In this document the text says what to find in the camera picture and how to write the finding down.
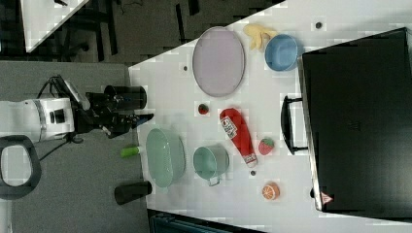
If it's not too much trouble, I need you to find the blue bowl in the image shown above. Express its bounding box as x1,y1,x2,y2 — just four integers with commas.
264,34,298,72

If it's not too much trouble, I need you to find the large pink oval plate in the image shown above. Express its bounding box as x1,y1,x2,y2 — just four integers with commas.
192,26,245,97

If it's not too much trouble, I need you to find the black oven appliance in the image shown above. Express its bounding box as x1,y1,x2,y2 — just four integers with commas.
301,27,411,222

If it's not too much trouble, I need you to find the small red strawberry toy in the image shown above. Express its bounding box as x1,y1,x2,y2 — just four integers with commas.
198,104,209,115

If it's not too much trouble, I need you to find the black cylinder upper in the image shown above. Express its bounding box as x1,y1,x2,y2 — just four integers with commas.
104,85,147,111

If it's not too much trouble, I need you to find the yellow banana toy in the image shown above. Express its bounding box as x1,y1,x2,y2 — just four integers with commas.
243,23,278,50

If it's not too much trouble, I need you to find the red ketchup bottle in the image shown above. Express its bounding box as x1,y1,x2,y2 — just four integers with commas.
220,108,258,168

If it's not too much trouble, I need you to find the white background table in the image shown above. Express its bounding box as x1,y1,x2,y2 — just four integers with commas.
19,0,89,52

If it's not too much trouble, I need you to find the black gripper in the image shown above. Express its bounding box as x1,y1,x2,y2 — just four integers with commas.
74,92,155,138

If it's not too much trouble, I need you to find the green handled utensil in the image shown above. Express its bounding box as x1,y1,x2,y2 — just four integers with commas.
120,146,143,158

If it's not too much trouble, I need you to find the orange slice toy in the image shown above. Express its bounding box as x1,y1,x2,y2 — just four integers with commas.
261,183,280,200

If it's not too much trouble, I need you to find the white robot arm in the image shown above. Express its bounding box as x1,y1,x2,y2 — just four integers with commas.
1,98,154,200

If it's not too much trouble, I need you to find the large red strawberry toy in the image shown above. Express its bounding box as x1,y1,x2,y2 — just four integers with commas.
257,138,275,155

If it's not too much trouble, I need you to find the mint green metal pot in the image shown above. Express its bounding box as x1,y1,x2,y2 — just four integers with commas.
192,144,229,186

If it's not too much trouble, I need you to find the black oven door handle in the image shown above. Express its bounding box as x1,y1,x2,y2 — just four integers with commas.
281,96,308,154

